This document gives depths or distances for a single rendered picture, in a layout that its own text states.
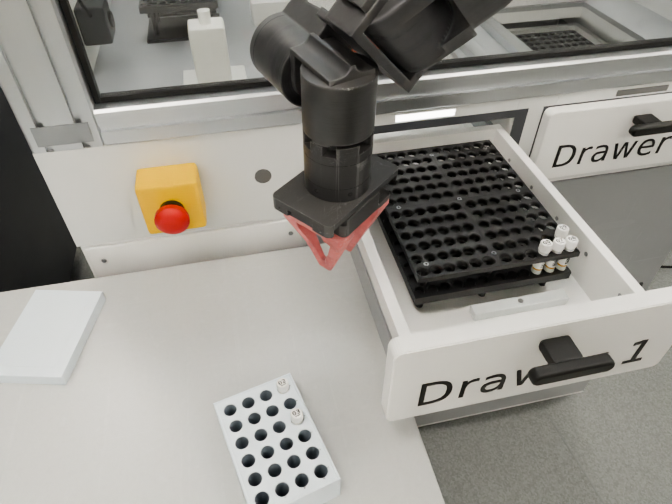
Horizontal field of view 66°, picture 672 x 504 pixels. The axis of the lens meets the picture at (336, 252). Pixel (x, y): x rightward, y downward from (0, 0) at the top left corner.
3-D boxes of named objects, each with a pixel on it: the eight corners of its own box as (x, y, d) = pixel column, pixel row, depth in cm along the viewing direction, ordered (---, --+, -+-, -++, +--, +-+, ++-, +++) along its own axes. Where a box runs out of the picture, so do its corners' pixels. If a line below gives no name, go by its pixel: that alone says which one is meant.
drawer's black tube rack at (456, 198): (561, 293, 58) (580, 252, 53) (411, 320, 55) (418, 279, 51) (480, 178, 74) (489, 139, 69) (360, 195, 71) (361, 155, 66)
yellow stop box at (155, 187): (207, 231, 65) (197, 184, 60) (148, 239, 64) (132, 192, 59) (206, 206, 69) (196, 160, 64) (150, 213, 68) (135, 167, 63)
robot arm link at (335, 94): (325, 83, 34) (395, 62, 36) (277, 41, 38) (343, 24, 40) (325, 167, 39) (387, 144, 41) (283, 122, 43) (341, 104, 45)
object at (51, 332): (66, 385, 58) (60, 377, 57) (-10, 382, 58) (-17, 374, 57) (106, 299, 67) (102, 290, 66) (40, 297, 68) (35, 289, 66)
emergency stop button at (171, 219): (192, 235, 62) (186, 209, 59) (158, 240, 61) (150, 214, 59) (192, 219, 64) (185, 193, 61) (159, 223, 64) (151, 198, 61)
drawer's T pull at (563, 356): (612, 371, 43) (619, 362, 42) (531, 388, 42) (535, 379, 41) (588, 337, 46) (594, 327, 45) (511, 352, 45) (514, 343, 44)
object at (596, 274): (637, 346, 53) (663, 307, 49) (397, 394, 49) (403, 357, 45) (478, 140, 81) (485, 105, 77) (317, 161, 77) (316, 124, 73)
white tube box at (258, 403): (340, 495, 50) (340, 478, 47) (257, 536, 47) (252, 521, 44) (292, 391, 58) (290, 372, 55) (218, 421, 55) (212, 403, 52)
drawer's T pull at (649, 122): (679, 131, 71) (684, 122, 70) (631, 138, 70) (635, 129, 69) (662, 118, 73) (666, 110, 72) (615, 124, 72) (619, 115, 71)
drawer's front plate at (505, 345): (656, 366, 53) (710, 295, 46) (385, 423, 49) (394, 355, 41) (645, 352, 54) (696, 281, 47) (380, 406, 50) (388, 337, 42)
